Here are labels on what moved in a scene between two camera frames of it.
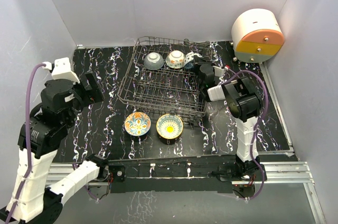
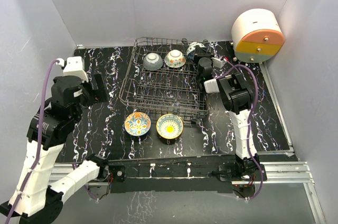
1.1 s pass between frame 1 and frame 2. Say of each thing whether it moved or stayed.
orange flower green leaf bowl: stayed
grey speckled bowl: stayed
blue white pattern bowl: moved
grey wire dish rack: stayed
